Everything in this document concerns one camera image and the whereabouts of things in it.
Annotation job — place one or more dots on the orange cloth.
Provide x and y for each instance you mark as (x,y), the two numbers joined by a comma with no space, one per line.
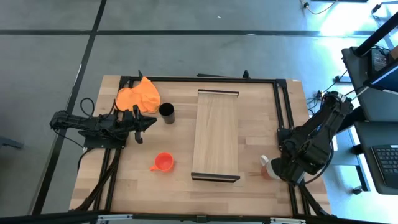
(141,95)

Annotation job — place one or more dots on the black keyboard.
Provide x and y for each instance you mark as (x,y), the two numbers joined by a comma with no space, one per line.
(388,165)

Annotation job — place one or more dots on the small orange plastic cup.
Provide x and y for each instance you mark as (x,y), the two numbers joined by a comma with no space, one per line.
(164,161)

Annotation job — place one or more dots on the black aluminium table frame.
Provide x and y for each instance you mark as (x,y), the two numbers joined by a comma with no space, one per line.
(217,79)

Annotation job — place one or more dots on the red mug white inside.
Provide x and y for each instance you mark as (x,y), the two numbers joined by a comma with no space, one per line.
(264,160)

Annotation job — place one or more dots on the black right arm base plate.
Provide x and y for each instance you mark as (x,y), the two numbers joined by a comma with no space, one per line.
(283,133)

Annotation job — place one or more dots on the black electronic device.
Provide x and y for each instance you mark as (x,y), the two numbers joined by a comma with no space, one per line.
(378,59)

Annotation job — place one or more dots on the tall black cup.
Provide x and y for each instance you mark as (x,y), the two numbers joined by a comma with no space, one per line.
(167,112)

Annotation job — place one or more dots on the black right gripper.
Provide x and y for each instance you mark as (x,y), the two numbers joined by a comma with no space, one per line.
(290,171)

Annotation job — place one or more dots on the black crossbeam with silver brackets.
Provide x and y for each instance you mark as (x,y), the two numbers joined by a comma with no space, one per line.
(199,218)

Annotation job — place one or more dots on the wooden shelf board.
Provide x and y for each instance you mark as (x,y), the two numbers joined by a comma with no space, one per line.
(216,137)

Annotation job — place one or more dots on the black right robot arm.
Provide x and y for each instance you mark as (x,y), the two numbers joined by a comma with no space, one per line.
(323,121)

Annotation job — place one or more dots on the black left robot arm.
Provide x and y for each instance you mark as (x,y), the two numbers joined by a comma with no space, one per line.
(81,123)

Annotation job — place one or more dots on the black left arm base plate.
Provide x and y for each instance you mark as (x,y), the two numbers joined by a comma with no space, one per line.
(105,143)

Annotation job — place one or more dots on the dark grey keyboard desk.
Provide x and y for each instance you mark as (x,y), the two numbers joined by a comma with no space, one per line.
(367,133)

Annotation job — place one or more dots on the black diagonal pole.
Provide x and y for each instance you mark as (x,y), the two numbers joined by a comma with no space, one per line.
(377,32)

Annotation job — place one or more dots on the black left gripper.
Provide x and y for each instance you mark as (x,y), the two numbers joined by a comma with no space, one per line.
(143,123)

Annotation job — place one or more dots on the black caster wheel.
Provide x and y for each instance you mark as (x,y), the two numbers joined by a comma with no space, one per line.
(357,190)

